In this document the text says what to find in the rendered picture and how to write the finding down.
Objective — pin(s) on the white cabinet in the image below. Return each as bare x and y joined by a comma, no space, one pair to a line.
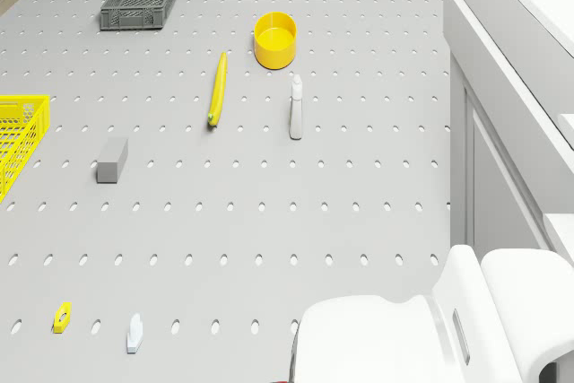
493,87

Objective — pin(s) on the small white bottle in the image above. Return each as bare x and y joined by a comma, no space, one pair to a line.
295,118

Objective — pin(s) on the grey cube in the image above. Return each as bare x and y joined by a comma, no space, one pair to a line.
110,165

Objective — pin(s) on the yellow nut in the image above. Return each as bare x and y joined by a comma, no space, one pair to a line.
57,322

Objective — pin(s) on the yellow basket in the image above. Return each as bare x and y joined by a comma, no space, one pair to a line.
38,114

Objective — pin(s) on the banana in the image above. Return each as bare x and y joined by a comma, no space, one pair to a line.
220,87

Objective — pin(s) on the yellow bowl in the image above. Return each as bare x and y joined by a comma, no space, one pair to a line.
274,53

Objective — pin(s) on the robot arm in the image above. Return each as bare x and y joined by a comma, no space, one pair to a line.
381,342

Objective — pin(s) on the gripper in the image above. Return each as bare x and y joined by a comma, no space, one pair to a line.
293,365

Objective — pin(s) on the bolt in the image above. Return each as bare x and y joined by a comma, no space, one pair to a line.
134,336

